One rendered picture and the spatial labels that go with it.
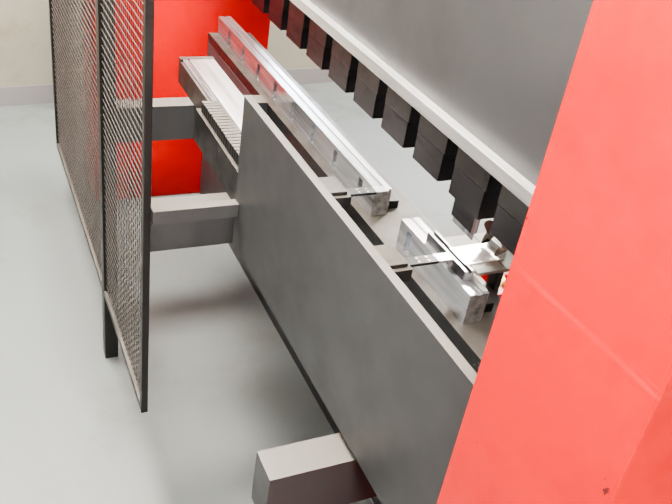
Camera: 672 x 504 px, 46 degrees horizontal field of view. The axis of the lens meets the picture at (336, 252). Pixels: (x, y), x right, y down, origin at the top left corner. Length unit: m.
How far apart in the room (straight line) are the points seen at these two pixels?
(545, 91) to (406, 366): 0.55
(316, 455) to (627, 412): 0.95
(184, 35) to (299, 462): 2.65
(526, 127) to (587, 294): 0.71
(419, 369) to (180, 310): 2.21
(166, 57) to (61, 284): 1.18
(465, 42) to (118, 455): 1.84
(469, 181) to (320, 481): 0.82
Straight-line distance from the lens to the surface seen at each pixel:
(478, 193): 2.00
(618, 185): 0.83
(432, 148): 2.16
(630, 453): 0.88
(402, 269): 2.03
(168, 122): 3.15
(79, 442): 2.93
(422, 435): 1.41
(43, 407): 3.07
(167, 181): 4.25
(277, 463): 1.68
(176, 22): 3.93
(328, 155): 2.79
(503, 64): 1.60
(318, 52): 2.81
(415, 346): 1.37
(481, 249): 2.24
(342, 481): 1.75
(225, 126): 2.61
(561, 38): 1.48
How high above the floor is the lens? 2.12
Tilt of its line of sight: 32 degrees down
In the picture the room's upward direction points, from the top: 9 degrees clockwise
